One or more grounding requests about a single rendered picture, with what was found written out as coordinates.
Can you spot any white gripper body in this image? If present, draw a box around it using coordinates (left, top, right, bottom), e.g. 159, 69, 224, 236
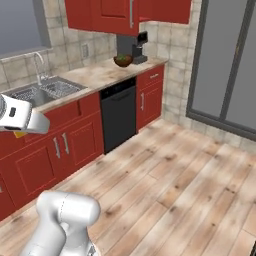
26, 110, 51, 135

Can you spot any brown salad bowl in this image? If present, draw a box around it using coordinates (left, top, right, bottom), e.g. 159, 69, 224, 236
113, 54, 134, 69

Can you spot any red panel under sink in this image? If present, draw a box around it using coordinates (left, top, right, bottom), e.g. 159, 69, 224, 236
24, 91, 102, 144

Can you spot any steel sink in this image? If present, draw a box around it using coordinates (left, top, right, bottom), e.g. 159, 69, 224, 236
2, 75, 88, 109

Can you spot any steel tap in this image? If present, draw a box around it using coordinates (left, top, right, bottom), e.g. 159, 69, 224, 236
33, 51, 50, 86

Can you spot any black dishwasher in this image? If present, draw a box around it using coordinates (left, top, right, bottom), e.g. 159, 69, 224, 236
99, 76, 138, 155

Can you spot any grey window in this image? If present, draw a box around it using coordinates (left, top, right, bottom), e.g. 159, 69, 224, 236
0, 0, 52, 60

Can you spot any narrow red cupboard door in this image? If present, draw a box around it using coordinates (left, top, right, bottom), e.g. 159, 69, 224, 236
136, 81, 165, 132

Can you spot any red drawer front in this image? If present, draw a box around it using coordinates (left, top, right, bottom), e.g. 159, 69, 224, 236
136, 65, 165, 92

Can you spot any black coffee machine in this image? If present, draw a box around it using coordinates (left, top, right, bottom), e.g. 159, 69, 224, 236
116, 30, 149, 65

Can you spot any grey framed glass door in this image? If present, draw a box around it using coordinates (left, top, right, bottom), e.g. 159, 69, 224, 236
185, 0, 256, 142

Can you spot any wall socket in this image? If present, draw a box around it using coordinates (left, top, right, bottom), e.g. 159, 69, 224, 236
81, 43, 90, 59

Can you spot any red wall cupboard door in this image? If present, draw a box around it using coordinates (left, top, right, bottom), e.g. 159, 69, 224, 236
64, 0, 141, 37

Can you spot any grey wall cupboard handle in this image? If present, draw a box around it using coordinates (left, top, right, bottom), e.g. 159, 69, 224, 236
129, 0, 135, 30

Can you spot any red wall cupboard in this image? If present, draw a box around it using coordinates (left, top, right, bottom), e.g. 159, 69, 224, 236
138, 0, 193, 25

